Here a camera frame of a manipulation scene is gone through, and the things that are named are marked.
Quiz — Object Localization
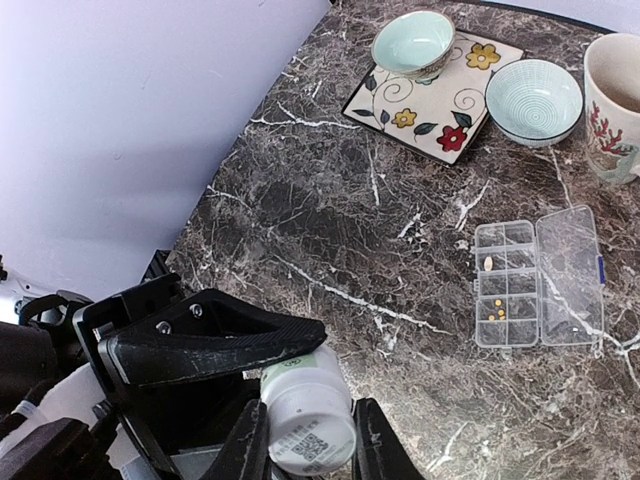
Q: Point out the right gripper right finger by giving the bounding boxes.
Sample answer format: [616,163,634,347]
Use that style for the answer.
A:
[352,398,424,480]

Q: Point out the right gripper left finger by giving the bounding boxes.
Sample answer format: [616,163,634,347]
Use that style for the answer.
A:
[200,399,270,480]

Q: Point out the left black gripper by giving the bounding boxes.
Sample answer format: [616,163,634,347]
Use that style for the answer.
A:
[73,273,326,479]

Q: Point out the clear plastic pill organizer box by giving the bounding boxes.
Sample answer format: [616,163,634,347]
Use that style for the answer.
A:
[472,205,604,348]

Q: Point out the blue box latch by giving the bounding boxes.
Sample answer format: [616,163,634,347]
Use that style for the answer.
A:
[597,255,606,285]

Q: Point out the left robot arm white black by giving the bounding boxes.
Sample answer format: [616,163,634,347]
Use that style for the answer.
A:
[1,257,326,479]

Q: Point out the yellow pills in organizer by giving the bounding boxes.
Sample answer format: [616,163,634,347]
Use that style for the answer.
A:
[488,299,506,321]

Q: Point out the square floral ceramic plate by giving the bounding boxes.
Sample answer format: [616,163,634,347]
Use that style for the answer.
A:
[342,30,525,165]

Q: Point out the left teal ceramic bowl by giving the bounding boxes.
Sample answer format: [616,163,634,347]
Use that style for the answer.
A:
[370,10,456,80]

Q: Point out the teal ceramic bowl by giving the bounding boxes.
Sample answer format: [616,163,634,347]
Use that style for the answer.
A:
[370,10,456,80]
[484,59,584,148]

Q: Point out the right teal ceramic bowl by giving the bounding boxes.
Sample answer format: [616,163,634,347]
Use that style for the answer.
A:
[484,59,584,148]

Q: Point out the cream mug with coral pattern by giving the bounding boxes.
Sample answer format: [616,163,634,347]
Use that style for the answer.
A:
[584,33,639,185]

